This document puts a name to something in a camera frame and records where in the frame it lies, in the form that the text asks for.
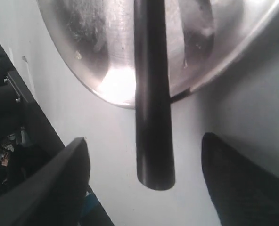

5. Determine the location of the black handled serrated knife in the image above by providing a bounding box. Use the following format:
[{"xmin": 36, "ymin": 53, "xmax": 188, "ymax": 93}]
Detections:
[{"xmin": 134, "ymin": 0, "xmax": 175, "ymax": 191}]

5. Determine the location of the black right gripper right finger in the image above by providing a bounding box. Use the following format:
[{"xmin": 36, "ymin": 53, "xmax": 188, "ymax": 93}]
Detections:
[{"xmin": 201, "ymin": 133, "xmax": 279, "ymax": 226}]

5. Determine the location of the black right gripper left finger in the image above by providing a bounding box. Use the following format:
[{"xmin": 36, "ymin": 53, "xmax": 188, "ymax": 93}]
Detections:
[{"xmin": 0, "ymin": 137, "xmax": 90, "ymax": 226}]

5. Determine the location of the round steel plate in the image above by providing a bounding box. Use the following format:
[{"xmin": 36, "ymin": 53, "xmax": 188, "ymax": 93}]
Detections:
[{"xmin": 37, "ymin": 0, "xmax": 279, "ymax": 108}]

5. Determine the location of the dark furniture beside table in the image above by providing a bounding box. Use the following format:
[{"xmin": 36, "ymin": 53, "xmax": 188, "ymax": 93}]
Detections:
[{"xmin": 0, "ymin": 45, "xmax": 113, "ymax": 226}]

